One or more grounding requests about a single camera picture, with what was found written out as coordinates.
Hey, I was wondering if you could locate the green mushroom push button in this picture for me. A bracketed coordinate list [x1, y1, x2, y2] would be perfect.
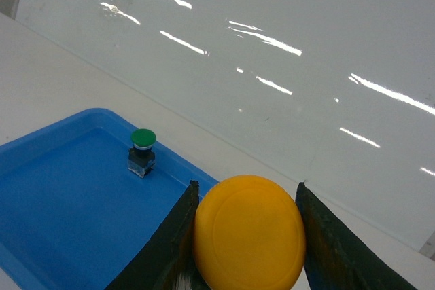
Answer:
[127, 128, 156, 178]

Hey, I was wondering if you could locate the yellow mushroom push button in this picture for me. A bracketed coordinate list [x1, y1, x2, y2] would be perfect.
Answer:
[193, 175, 306, 289]

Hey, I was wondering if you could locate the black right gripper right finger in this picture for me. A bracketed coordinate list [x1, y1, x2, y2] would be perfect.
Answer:
[296, 183, 415, 289]

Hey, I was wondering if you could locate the blue plastic tray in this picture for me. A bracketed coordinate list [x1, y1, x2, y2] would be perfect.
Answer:
[1, 109, 216, 289]

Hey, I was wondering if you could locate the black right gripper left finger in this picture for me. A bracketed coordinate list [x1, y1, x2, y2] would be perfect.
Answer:
[106, 181, 201, 289]

